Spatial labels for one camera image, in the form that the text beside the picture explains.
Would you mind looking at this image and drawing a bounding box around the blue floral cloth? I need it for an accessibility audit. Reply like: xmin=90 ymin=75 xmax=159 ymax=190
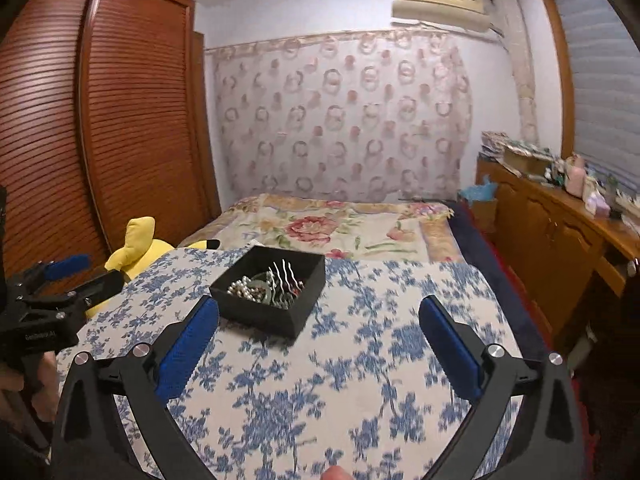
xmin=55 ymin=245 xmax=523 ymax=480

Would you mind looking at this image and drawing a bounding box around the pink bottle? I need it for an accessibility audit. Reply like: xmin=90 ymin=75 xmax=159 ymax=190
xmin=565 ymin=155 xmax=588 ymax=196

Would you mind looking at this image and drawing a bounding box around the dark blue bed sheet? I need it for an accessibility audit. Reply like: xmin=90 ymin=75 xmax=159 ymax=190
xmin=440 ymin=200 xmax=551 ymax=361

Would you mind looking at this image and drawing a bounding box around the cream air conditioner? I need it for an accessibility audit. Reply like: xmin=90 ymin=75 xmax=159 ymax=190
xmin=391 ymin=0 xmax=493 ymax=33

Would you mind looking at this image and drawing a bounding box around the person's left hand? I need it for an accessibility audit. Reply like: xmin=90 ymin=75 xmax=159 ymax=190
xmin=0 ymin=352 xmax=60 ymax=426

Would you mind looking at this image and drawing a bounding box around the stone patterned pipe cover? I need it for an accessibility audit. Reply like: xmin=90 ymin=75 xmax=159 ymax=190
xmin=497 ymin=0 xmax=537 ymax=146

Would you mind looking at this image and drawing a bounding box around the grey window blind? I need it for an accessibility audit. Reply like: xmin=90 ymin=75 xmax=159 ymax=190
xmin=545 ymin=0 xmax=640 ymax=171

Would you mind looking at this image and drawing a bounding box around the black square box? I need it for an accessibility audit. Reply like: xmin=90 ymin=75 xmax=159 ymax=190
xmin=209 ymin=245 xmax=327 ymax=339

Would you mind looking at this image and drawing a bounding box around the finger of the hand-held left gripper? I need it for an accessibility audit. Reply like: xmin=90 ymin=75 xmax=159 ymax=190
xmin=10 ymin=254 xmax=92 ymax=293
xmin=30 ymin=271 xmax=126 ymax=321

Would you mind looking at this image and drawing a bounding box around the wooden cabinet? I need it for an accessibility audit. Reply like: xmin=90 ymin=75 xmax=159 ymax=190
xmin=475 ymin=155 xmax=640 ymax=356

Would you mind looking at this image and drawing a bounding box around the wooden slatted wardrobe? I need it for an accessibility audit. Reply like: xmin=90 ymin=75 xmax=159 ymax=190
xmin=0 ymin=0 xmax=223 ymax=311

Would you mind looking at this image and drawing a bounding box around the yellow plush toy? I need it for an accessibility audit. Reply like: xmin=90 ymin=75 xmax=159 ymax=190
xmin=85 ymin=216 xmax=221 ymax=318

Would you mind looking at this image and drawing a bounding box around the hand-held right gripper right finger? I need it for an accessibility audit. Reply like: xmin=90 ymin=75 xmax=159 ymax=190
xmin=419 ymin=295 xmax=588 ymax=480

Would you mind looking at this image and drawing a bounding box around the pink floral blanket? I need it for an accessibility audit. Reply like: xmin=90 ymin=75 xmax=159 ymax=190
xmin=177 ymin=192 xmax=468 ymax=263

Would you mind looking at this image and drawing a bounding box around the cardboard box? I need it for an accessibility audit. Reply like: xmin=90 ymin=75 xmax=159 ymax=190
xmin=502 ymin=145 xmax=553 ymax=176

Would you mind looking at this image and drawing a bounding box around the pale purple container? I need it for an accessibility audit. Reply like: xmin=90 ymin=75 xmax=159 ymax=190
xmin=585 ymin=190 xmax=612 ymax=217

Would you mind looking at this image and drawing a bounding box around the silver wavy hair pin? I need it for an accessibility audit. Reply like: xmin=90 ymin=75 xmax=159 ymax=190
xmin=267 ymin=257 xmax=306 ymax=293

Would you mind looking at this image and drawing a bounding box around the white pearl necklace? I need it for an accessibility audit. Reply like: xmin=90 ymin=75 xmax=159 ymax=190
xmin=227 ymin=275 xmax=273 ymax=303

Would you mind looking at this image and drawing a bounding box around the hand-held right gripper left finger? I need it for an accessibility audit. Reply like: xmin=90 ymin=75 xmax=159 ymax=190
xmin=47 ymin=295 xmax=221 ymax=480

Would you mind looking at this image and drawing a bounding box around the ring patterned wall cloth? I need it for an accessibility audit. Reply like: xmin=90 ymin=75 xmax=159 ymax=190
xmin=207 ymin=30 xmax=476 ymax=206

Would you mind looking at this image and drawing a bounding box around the blue plastic bag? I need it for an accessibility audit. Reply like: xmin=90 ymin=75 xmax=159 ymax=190
xmin=457 ymin=175 xmax=501 ymax=206

